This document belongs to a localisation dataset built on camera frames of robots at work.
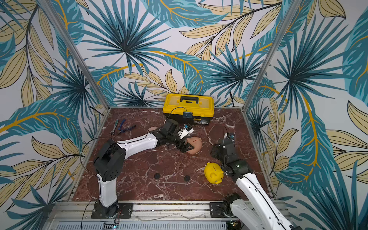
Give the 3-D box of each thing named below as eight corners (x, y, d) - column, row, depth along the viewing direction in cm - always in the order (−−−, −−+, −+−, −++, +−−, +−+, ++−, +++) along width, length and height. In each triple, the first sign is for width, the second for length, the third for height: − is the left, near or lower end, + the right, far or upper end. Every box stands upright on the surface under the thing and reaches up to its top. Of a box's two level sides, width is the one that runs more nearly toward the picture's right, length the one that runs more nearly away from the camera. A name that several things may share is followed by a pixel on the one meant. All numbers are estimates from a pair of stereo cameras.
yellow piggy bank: (205, 185, 84) (207, 180, 76) (203, 167, 90) (205, 161, 82) (221, 185, 84) (225, 180, 76) (218, 167, 91) (222, 161, 83)
